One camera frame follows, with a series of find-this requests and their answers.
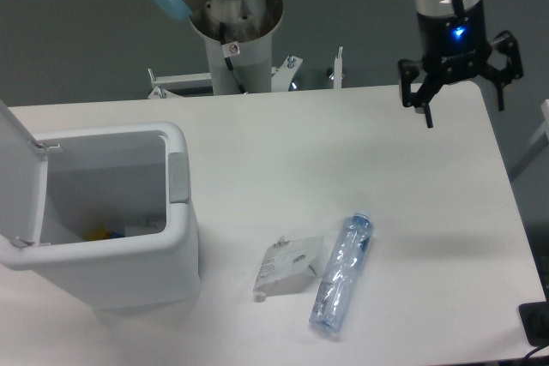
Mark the yellow trash item in can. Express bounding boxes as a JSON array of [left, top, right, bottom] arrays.
[[84, 225, 112, 242]]

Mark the white furniture at right edge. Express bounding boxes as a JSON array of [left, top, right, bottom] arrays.
[[508, 99, 548, 182]]

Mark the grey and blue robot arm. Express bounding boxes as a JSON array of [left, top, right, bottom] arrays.
[[154, 0, 523, 124]]

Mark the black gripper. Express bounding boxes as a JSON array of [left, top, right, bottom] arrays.
[[397, 0, 525, 129]]

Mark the clear plastic water bottle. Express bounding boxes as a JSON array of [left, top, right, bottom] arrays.
[[309, 211, 373, 334]]

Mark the clear plastic wrapper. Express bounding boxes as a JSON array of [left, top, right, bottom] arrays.
[[253, 231, 336, 302]]

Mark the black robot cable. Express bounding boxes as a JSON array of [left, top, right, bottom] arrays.
[[218, 21, 250, 95]]

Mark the black device at table edge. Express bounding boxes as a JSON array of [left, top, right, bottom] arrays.
[[518, 301, 548, 346]]

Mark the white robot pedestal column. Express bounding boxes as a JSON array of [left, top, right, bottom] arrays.
[[190, 0, 283, 87]]

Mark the white metal base frame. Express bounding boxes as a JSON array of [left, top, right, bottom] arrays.
[[147, 46, 347, 99]]

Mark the white plastic trash can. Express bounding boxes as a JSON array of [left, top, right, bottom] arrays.
[[1, 119, 201, 309]]

